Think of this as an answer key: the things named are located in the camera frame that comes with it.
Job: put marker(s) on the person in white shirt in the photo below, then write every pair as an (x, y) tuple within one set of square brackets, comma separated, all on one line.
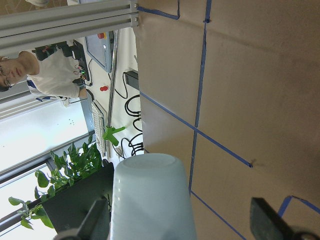
[(53, 76)]

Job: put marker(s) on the green potted plant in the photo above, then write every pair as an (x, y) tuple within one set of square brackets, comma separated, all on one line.
[(74, 165)]

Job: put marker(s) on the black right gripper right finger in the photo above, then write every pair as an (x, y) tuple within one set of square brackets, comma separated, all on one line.
[(266, 224)]

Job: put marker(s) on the black power adapter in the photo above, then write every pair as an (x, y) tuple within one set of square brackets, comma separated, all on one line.
[(132, 79)]

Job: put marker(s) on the metal rod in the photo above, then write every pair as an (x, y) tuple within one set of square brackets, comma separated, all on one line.
[(113, 78)]

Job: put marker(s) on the white keyboard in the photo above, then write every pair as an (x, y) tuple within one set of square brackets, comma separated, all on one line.
[(99, 128)]

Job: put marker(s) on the green clamp tool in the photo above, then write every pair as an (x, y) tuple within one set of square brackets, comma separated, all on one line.
[(109, 132)]

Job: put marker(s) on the aluminium frame post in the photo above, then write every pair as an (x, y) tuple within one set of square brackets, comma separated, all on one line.
[(25, 30)]

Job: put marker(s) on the teach pendant tablet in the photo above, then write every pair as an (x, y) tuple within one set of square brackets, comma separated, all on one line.
[(100, 47)]

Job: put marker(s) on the light blue cup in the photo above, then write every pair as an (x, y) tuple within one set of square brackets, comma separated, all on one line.
[(151, 200)]

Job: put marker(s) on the black monitor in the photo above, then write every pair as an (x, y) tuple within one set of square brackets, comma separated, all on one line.
[(69, 207)]

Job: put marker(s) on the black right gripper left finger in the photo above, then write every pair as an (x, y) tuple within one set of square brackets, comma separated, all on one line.
[(96, 224)]

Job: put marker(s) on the red small object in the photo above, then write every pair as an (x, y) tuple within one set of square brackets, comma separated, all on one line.
[(103, 88)]

